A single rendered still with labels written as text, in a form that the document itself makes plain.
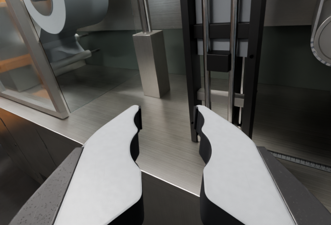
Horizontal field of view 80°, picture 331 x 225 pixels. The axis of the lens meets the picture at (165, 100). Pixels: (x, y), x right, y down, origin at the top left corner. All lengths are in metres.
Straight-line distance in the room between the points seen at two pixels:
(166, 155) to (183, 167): 0.07
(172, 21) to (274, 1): 0.43
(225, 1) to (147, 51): 0.42
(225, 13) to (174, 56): 0.64
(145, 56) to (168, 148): 0.40
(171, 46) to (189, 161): 0.66
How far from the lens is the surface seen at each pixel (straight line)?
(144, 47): 0.81
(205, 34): 0.46
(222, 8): 0.47
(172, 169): 0.55
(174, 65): 1.09
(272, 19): 0.89
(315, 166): 0.61
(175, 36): 1.04
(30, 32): 0.83
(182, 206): 0.62
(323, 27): 0.55
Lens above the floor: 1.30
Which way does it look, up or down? 29 degrees down
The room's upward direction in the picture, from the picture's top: 8 degrees counter-clockwise
